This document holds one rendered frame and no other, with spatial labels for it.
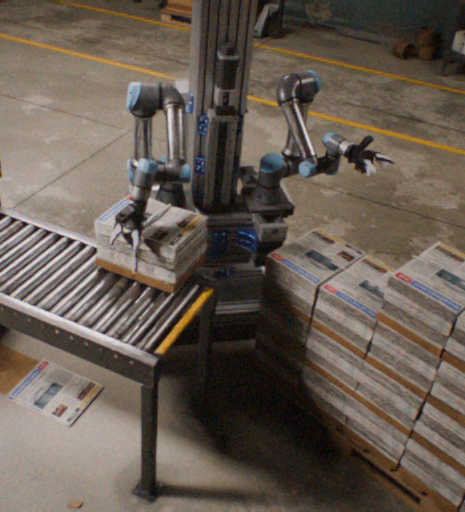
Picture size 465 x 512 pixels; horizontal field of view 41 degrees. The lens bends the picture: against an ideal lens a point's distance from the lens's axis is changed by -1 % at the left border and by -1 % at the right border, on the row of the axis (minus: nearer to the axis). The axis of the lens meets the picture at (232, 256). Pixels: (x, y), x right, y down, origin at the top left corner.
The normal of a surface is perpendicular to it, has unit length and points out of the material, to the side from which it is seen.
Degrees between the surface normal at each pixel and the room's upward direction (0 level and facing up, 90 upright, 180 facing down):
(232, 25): 90
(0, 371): 0
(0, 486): 0
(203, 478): 0
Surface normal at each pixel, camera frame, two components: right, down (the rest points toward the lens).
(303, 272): 0.07, -0.80
